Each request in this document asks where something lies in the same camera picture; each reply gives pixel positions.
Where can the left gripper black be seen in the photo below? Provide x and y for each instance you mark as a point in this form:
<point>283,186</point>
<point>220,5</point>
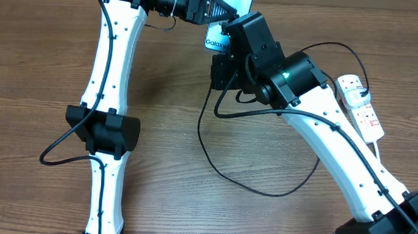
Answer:
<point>197,3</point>

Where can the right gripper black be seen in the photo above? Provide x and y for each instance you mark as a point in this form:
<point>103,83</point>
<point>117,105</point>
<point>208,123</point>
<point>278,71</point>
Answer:
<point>219,82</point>

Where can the blue Galaxy smartphone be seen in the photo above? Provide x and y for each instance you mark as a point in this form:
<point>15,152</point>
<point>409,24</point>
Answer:
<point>215,38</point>

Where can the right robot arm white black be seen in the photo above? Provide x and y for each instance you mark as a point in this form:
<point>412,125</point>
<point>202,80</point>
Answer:
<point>295,88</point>

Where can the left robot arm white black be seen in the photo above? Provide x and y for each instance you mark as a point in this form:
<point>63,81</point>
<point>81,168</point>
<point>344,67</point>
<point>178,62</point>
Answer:
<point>100,120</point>

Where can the white charger plug adapter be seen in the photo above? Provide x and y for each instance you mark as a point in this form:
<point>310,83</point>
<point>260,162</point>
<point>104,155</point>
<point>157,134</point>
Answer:
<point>355,98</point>

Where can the white power strip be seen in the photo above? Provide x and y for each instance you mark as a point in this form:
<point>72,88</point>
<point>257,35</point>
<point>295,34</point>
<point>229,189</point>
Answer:
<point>364,118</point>

